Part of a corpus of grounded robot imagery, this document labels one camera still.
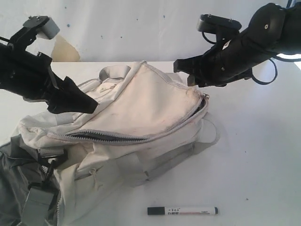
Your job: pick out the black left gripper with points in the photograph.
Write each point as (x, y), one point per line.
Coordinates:
(31, 77)

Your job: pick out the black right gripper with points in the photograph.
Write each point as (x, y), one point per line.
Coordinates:
(222, 64)

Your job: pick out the white fabric backpack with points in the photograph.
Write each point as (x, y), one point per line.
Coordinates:
(56, 168)

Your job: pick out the white marker black cap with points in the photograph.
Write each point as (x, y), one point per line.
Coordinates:
(160, 211)

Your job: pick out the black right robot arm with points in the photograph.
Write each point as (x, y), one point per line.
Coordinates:
(272, 30)

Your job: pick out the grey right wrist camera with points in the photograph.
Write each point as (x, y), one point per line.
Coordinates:
(222, 28)

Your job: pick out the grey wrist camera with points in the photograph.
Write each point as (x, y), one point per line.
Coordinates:
(43, 26)
(222, 28)

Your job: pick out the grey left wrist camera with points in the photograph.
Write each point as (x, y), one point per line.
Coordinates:
(43, 26)

